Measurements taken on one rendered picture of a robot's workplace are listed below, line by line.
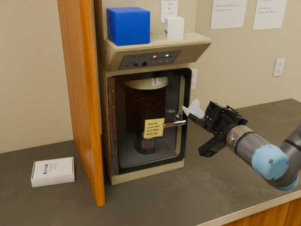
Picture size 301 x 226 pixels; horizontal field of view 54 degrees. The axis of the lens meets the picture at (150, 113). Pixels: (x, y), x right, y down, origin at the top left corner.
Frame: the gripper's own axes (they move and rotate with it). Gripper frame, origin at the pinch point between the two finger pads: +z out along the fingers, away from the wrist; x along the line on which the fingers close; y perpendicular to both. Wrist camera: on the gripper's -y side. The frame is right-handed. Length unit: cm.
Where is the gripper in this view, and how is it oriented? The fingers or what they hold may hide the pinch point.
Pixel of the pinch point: (195, 112)
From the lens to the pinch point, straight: 97.6
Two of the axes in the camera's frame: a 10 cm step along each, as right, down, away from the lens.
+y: 3.5, -8.9, -2.9
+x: -8.5, -1.8, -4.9
